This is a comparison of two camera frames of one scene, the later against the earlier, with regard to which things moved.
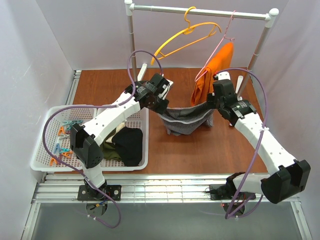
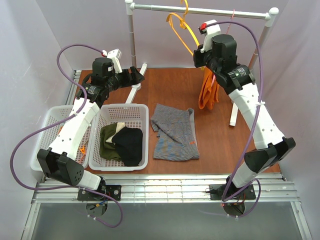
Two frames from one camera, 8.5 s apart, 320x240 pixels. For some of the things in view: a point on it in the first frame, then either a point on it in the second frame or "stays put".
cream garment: (119, 127) stays put
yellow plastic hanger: (190, 27) -> (183, 25)
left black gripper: (161, 105) -> (129, 77)
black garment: (129, 142) stays put
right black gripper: (211, 97) -> (199, 58)
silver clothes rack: (270, 19) stays put
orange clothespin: (61, 128) stays put
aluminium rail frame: (144, 189) stays put
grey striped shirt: (181, 121) -> (176, 139)
